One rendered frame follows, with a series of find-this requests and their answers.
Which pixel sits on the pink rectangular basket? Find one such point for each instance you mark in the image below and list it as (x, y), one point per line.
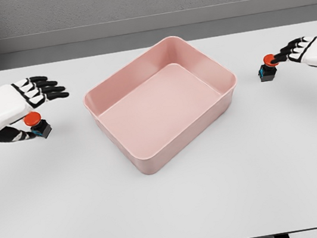
(162, 106)

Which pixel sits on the red-button black industrial switch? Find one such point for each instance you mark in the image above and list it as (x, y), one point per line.
(38, 123)
(267, 69)

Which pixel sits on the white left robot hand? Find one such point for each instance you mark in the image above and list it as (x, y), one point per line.
(0, 108)

